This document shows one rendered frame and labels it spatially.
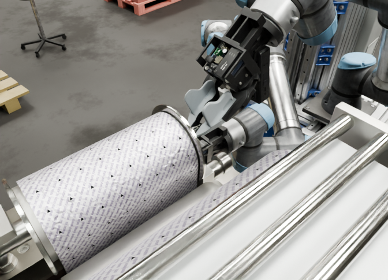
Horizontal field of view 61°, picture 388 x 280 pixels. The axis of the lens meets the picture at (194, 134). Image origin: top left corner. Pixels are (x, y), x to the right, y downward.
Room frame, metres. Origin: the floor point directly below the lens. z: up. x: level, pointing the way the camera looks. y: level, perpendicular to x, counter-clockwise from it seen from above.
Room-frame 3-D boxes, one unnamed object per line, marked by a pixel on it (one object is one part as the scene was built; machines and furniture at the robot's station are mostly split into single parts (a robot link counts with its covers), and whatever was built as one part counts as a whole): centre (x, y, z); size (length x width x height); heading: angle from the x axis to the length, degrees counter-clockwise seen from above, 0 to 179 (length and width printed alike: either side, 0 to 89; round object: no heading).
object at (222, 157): (0.44, -0.05, 1.18); 0.04 x 0.02 x 0.04; 40
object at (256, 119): (0.64, -0.14, 1.11); 0.11 x 0.08 x 0.09; 130
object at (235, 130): (0.58, -0.08, 1.11); 0.08 x 0.05 x 0.08; 40
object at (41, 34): (3.23, 1.56, 0.28); 0.47 x 0.45 x 0.57; 124
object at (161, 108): (0.41, 0.03, 1.25); 0.15 x 0.01 x 0.15; 40
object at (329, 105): (1.09, -0.60, 0.87); 0.15 x 0.15 x 0.10
